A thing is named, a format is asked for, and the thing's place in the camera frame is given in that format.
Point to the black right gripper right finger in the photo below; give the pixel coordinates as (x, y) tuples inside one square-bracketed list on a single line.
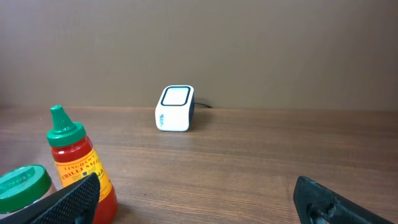
[(315, 203)]

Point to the white barcode scanner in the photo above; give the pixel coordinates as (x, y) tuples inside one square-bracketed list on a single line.
[(175, 108)]

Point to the red chilli sauce bottle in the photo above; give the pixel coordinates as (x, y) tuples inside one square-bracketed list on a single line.
[(75, 158)]

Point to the green lid jar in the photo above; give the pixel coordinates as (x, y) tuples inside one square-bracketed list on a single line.
[(24, 186)]

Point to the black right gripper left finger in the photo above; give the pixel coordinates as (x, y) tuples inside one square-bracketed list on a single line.
[(74, 204)]

